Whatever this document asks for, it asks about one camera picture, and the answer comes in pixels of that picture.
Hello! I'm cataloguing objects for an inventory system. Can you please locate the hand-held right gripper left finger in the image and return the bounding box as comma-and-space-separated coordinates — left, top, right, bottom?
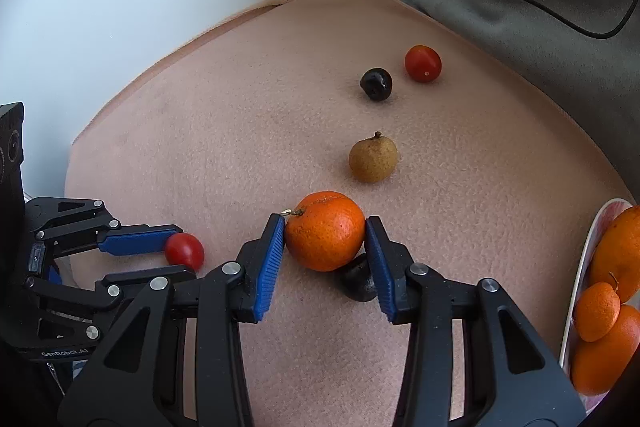
57, 213, 287, 427

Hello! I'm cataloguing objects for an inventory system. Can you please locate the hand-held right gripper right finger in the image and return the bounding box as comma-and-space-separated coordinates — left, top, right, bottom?
364, 215, 587, 427

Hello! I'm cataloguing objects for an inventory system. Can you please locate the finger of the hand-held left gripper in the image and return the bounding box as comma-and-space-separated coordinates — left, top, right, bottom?
24, 196, 185, 259
22, 266, 198, 342

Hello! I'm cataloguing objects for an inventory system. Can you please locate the white floral plate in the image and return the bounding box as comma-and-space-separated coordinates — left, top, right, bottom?
558, 198, 640, 413

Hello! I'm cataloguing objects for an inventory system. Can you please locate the brown longan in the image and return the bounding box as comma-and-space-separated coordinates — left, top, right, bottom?
348, 131, 399, 184

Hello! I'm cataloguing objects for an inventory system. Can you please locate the red cherry tomato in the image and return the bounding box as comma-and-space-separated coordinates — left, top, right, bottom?
165, 233, 206, 272
404, 45, 443, 83

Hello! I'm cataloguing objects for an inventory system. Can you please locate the large orange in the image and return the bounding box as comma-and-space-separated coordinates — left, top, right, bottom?
586, 205, 640, 305
570, 304, 640, 397

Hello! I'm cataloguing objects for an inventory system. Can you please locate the small tangerine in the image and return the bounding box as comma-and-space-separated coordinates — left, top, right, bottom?
283, 191, 367, 273
573, 274, 622, 343

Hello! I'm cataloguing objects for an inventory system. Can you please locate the dark plum near tangerine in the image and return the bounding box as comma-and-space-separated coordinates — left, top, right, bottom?
341, 254, 380, 304

